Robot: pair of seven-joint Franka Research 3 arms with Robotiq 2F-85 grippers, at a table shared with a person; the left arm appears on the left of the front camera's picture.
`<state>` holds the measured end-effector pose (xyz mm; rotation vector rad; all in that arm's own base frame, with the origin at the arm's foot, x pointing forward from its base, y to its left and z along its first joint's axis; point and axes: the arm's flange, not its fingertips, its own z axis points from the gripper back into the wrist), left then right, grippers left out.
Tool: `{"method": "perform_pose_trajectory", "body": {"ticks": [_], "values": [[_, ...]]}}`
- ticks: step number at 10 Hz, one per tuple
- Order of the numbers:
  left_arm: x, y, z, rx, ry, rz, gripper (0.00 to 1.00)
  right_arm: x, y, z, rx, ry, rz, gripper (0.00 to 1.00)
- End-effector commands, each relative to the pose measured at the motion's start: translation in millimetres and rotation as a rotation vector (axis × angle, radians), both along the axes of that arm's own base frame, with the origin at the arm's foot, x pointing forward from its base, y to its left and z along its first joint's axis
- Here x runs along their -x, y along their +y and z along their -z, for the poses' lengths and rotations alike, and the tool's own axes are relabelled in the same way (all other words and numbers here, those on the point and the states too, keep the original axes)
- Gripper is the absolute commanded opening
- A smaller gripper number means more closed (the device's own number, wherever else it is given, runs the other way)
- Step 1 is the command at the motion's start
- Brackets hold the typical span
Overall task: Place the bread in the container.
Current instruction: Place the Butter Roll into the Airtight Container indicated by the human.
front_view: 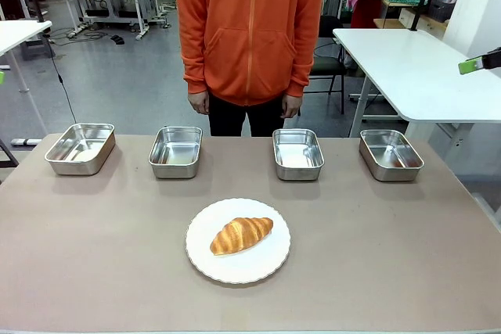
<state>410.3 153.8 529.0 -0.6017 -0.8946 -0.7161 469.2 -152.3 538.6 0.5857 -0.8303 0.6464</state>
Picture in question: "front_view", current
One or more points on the rectangular steel container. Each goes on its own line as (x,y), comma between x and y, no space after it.
(174,171)
(297,173)
(395,174)
(78,167)

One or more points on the golden croissant bread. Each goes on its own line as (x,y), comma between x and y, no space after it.
(240,234)

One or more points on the person's left hand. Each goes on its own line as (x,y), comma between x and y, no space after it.
(291,107)

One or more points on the person's right hand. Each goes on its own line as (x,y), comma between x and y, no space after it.
(199,103)

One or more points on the small white table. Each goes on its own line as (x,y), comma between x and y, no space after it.
(19,33)

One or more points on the large white table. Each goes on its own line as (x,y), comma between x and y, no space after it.
(411,68)

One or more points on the dark storage basket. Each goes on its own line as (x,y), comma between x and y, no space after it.
(440,7)

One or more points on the white floor power strip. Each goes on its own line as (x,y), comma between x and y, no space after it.
(76,32)

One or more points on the wooden shelf board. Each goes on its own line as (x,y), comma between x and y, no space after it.
(395,23)

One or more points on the black floor pedal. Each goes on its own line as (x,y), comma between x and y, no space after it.
(117,39)

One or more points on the dark red cloth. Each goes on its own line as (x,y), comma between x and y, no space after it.
(364,13)

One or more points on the black chair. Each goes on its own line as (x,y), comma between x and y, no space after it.
(329,64)

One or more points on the orange zip hoodie torso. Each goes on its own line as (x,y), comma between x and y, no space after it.
(250,36)

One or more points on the black trousers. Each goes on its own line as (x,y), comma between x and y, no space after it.
(231,119)

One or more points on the white scalloped plate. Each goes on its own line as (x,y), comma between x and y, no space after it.
(235,269)

